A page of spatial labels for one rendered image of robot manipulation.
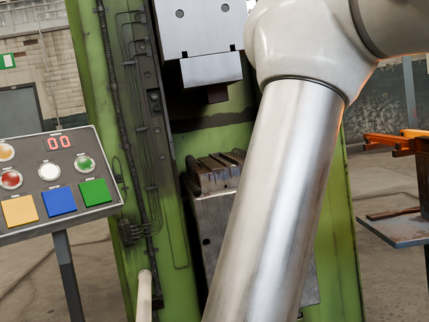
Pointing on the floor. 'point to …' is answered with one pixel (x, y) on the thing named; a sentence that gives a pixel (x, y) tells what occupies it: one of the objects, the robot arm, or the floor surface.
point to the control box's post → (68, 275)
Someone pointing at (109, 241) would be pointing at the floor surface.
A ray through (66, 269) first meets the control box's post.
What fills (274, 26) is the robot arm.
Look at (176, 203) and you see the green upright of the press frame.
